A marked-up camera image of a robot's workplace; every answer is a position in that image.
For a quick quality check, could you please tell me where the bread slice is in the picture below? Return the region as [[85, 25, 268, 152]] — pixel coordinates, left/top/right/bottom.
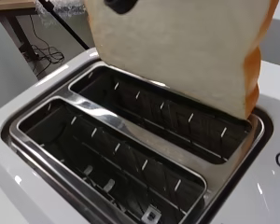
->
[[83, 0, 280, 120]]

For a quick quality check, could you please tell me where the white steel toaster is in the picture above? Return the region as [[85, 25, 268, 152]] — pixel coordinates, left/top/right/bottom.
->
[[0, 46, 280, 224]]

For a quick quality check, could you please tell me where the black tripod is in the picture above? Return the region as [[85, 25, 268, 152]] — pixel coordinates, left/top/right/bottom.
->
[[36, 0, 91, 50]]

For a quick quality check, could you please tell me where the wooden table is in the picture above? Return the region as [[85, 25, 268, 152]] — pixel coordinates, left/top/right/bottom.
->
[[0, 0, 41, 62]]

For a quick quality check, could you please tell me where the white hanging sheet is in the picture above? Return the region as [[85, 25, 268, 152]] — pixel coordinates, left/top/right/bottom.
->
[[0, 8, 39, 115]]

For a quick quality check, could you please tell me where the black floor cable tangle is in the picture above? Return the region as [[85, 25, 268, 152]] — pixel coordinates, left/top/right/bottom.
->
[[20, 13, 66, 77]]

